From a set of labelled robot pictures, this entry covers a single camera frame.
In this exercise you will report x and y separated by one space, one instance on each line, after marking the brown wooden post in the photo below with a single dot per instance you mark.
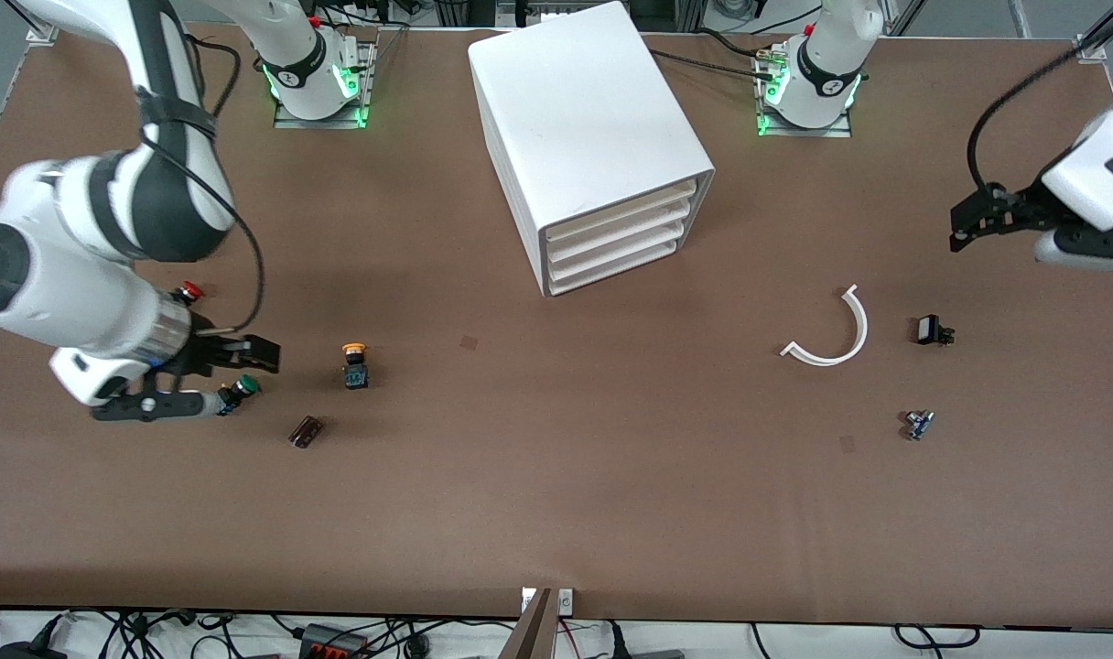
531 631

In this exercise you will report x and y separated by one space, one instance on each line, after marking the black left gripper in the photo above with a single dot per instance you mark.
1023 207

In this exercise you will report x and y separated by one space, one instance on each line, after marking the white curved plastic strip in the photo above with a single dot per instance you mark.
857 334

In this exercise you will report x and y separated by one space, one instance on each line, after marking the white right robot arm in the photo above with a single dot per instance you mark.
71 293

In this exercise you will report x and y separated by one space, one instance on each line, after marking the small blue potentiometer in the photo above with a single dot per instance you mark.
919 425

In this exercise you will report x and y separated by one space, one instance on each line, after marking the black orange power strip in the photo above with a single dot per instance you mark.
332 641

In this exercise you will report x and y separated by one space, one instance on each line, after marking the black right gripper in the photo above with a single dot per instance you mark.
203 352

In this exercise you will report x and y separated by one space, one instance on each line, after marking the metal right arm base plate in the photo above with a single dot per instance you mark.
366 101

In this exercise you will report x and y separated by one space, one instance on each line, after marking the yellow push button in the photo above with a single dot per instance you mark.
356 368

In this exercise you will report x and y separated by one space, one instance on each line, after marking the white plastic drawer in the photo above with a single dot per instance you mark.
621 249
621 213
621 232
616 267

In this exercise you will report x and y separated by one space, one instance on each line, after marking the small black switch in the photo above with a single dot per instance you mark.
932 329

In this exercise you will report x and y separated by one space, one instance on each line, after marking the white metal bracket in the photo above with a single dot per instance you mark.
565 600

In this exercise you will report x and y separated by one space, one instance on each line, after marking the aluminium frame corner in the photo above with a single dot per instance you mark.
35 35
1095 41

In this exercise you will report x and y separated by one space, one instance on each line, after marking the green push button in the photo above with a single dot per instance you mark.
243 386

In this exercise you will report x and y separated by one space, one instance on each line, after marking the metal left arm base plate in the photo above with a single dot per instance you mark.
840 131

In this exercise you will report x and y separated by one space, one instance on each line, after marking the red push button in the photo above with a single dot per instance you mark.
190 292

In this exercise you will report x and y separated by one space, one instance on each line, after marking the purple cylindrical capacitor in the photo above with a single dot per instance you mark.
306 432

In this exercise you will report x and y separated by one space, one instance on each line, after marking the white drawer cabinet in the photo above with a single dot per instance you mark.
579 119

